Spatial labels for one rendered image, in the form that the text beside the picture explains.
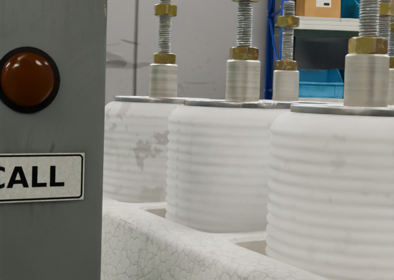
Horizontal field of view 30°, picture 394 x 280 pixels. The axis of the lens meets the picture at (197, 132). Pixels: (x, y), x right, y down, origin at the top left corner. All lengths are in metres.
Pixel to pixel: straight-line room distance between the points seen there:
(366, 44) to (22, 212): 0.18
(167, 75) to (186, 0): 5.05
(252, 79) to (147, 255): 0.13
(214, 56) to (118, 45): 0.73
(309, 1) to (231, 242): 4.66
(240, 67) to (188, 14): 5.15
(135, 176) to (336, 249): 0.23
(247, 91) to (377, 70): 0.12
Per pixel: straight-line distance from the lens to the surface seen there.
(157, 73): 0.57
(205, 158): 0.44
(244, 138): 0.43
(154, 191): 0.54
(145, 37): 5.59
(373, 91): 0.37
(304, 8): 5.04
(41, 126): 0.31
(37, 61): 0.31
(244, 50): 0.47
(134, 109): 0.54
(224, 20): 5.63
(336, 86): 5.03
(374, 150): 0.34
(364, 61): 0.37
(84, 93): 0.32
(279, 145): 0.36
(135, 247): 0.44
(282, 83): 0.63
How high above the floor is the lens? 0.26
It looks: 3 degrees down
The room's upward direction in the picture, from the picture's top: 2 degrees clockwise
